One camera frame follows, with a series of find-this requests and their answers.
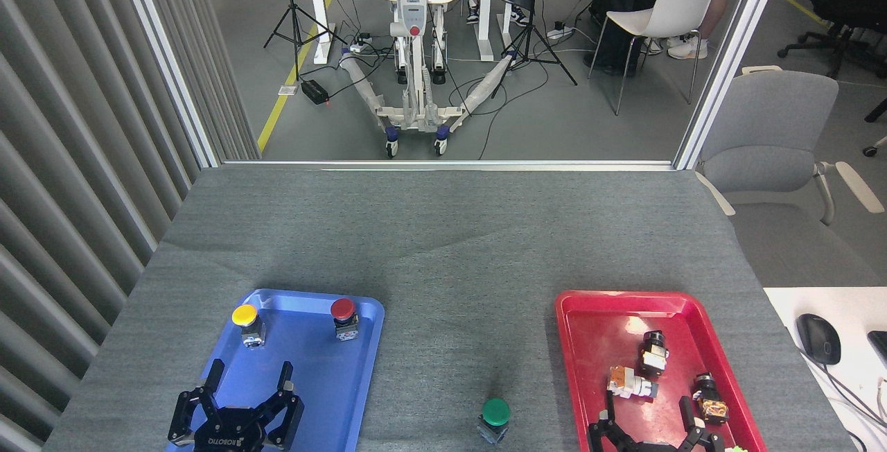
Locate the grey office chair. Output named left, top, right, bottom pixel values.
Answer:
left=695, top=67, right=887, bottom=286

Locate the black tripod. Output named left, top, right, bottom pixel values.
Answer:
left=263, top=0, right=347, bottom=82
left=491, top=0, right=578, bottom=99

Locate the white plastic chair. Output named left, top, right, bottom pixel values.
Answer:
left=589, top=0, right=723, bottom=116

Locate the white side table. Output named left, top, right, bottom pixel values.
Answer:
left=762, top=287, right=887, bottom=452

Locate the black chair base leg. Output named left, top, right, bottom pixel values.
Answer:
left=863, top=97, right=887, bottom=158

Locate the silver frame rail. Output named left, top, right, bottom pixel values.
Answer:
left=222, top=159, right=676, bottom=173

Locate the grey ribbed partition panel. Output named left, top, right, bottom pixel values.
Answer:
left=0, top=0, right=261, bottom=452

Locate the grey felt table cover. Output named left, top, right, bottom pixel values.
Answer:
left=42, top=164, right=860, bottom=452

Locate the red push button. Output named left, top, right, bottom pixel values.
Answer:
left=330, top=298, right=360, bottom=342

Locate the yellow push button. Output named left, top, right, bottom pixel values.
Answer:
left=231, top=304, right=267, bottom=350

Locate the green push button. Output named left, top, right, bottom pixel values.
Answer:
left=478, top=397, right=511, bottom=444

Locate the blue plastic tray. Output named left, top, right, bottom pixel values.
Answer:
left=166, top=289, right=385, bottom=452

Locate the red plastic tray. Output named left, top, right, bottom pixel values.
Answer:
left=554, top=290, right=769, bottom=452

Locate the black and orange switch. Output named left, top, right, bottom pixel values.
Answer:
left=692, top=372, right=730, bottom=426

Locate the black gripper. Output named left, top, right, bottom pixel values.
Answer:
left=168, top=359, right=304, bottom=452
left=589, top=391, right=725, bottom=452

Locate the black office chair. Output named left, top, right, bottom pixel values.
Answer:
left=778, top=0, right=887, bottom=78

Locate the silver frame post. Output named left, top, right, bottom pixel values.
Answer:
left=672, top=0, right=791, bottom=170
left=114, top=0, right=222, bottom=168

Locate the orange and white switch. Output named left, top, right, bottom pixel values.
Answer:
left=607, top=365, right=659, bottom=401

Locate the black and white switch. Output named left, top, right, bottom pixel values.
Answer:
left=638, top=330, right=670, bottom=378

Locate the black computer mouse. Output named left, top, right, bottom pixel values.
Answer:
left=796, top=313, right=842, bottom=366

